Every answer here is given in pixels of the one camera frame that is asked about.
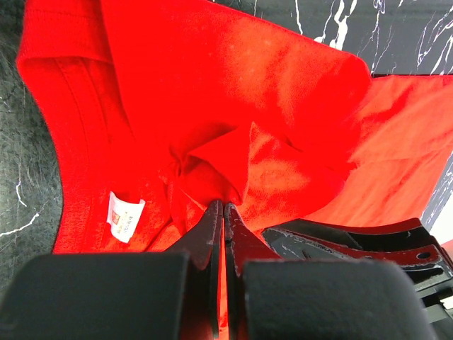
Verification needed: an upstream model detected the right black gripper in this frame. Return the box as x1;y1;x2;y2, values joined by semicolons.
262;218;452;324

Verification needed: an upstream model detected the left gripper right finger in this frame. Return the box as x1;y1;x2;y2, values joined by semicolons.
224;203;436;339

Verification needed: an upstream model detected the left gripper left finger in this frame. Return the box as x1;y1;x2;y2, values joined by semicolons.
1;200;223;339

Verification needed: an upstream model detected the red t shirt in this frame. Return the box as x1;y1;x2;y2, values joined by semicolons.
17;1;452;339

